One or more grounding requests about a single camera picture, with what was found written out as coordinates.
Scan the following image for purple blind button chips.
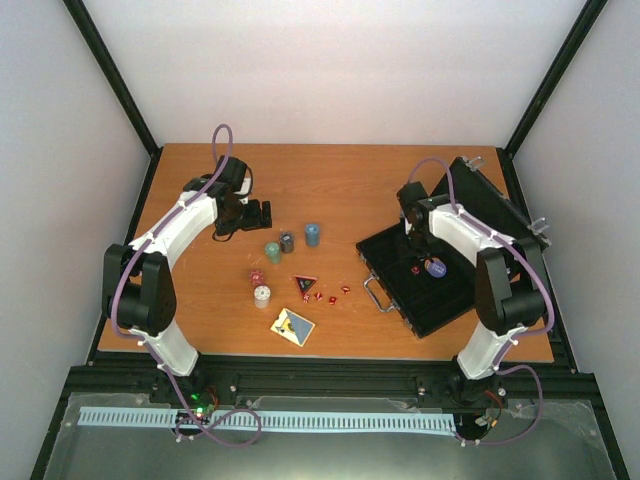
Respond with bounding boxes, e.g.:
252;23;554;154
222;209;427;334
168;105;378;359
424;257;447;278

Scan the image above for black poker set case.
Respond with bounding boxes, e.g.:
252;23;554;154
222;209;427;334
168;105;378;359
356;157;551;338

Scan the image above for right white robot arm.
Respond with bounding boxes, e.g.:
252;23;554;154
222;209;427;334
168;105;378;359
397;182;555;405

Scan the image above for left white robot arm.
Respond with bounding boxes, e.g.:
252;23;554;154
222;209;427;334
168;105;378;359
102;156;272;403

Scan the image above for black poker chip stack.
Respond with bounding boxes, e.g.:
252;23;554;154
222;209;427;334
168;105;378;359
279;231;295;254

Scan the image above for green poker chip stack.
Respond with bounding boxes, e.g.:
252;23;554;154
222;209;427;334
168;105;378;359
264;242;281;264

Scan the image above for blue poker chip stack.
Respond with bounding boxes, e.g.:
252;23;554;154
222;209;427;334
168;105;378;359
304;223;320;248

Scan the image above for red poker chip stack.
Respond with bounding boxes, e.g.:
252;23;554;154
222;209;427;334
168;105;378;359
249;269;266;288

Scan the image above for white poker chip stack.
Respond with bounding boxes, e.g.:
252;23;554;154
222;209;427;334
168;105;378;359
254;285;271;309

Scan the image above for black triangular card box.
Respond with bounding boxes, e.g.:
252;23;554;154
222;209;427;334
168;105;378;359
293;275;317;296

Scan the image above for playing card deck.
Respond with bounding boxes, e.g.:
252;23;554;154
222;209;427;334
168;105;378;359
270;308;315;347

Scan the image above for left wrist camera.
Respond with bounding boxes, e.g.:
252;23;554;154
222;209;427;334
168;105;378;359
236;176;253;197

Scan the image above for black aluminium base frame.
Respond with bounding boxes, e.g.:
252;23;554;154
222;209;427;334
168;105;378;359
31;352;629;479

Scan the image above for light blue cable duct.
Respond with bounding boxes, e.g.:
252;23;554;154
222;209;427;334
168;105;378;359
77;406;455;436

